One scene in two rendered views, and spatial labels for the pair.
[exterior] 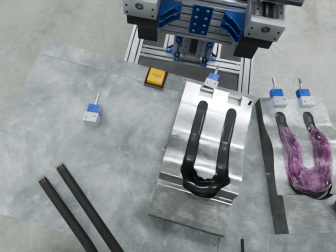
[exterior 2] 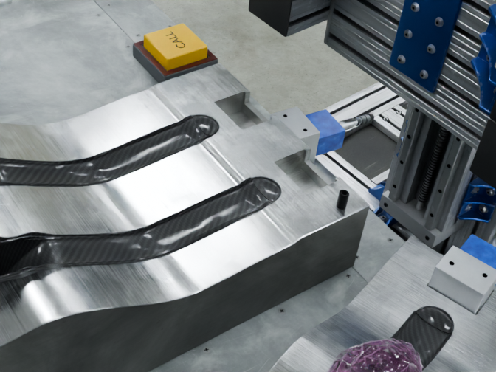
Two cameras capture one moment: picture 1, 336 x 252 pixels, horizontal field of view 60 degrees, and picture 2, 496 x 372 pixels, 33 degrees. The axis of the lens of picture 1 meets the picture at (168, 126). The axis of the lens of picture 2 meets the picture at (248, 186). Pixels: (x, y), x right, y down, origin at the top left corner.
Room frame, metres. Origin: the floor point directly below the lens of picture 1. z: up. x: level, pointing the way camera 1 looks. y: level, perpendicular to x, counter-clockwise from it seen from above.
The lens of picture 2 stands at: (0.03, -0.61, 1.45)
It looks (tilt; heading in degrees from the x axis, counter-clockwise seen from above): 44 degrees down; 43
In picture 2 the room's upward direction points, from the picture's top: 7 degrees clockwise
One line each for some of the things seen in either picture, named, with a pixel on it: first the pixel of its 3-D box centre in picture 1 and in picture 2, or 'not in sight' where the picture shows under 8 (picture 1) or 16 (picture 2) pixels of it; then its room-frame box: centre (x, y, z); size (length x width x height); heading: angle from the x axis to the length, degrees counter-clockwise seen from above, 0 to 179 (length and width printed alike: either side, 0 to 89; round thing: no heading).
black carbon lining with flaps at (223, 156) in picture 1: (210, 145); (89, 195); (0.32, -0.15, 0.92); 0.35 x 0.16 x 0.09; 173
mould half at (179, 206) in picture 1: (204, 153); (71, 231); (0.31, -0.14, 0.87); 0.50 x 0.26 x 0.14; 173
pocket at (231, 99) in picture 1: (233, 101); (305, 183); (0.53, -0.23, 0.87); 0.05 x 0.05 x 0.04; 83
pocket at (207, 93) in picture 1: (205, 94); (243, 122); (0.54, -0.12, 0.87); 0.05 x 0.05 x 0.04; 83
